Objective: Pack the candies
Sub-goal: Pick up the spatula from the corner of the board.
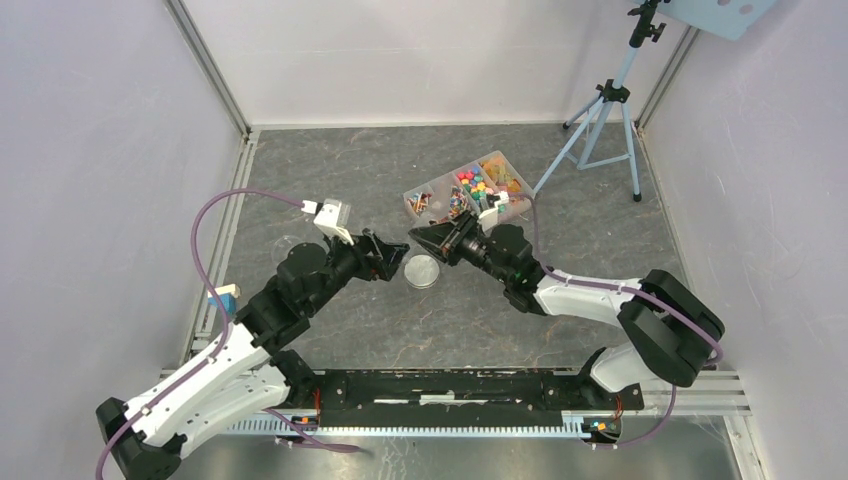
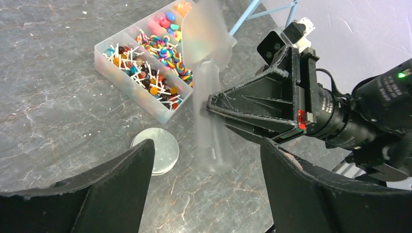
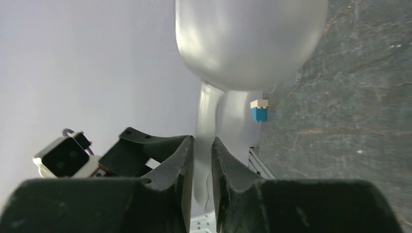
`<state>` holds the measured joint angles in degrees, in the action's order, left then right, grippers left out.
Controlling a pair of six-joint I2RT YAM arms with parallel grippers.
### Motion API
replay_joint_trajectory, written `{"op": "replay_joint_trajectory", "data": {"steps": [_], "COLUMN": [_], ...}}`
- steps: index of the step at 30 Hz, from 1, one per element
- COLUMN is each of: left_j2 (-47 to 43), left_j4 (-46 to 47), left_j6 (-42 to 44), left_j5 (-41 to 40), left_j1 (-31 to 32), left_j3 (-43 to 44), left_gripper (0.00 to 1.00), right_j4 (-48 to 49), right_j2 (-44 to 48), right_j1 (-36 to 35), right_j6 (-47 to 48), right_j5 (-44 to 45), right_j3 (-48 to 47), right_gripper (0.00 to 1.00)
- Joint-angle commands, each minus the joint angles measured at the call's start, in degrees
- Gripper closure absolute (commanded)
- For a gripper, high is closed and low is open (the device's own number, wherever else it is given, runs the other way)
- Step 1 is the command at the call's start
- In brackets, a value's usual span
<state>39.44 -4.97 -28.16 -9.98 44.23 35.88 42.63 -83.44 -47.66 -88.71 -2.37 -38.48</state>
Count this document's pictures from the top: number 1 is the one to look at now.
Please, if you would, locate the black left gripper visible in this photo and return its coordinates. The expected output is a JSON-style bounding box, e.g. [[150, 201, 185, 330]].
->
[[305, 226, 409, 315]]

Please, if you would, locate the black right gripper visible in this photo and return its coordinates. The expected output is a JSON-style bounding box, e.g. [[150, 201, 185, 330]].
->
[[410, 208, 512, 285]]

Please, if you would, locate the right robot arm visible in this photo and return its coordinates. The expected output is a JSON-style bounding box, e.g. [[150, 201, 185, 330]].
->
[[409, 213, 725, 408]]

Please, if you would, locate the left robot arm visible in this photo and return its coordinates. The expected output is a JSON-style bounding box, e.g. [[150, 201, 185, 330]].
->
[[96, 229, 410, 479]]

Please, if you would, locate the clear compartment candy tray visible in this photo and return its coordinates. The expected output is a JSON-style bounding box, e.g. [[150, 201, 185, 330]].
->
[[402, 151, 535, 226]]

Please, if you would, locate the clear round jar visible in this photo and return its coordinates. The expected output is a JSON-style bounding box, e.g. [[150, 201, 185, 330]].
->
[[270, 234, 303, 267]]

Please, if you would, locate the blue and white block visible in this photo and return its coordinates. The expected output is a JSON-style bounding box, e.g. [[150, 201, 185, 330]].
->
[[207, 284, 241, 317]]

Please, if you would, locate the light blue perforated board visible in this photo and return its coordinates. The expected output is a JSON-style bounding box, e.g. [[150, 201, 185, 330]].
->
[[629, 0, 777, 41]]

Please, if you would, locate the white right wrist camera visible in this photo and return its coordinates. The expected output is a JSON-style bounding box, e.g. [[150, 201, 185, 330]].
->
[[478, 191, 510, 232]]

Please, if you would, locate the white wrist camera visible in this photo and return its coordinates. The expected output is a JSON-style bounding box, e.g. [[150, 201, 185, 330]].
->
[[301, 198, 354, 245], [478, 191, 510, 232]]

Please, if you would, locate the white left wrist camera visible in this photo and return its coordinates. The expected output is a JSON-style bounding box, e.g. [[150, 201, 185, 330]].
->
[[301, 198, 354, 245]]

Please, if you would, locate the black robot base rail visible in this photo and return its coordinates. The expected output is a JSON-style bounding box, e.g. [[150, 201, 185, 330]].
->
[[282, 368, 645, 429]]

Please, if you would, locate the light blue camera tripod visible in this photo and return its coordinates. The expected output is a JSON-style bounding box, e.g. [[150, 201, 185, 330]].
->
[[533, 0, 666, 203]]

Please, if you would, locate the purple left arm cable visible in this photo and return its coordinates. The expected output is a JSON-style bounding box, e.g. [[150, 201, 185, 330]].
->
[[95, 188, 306, 480]]

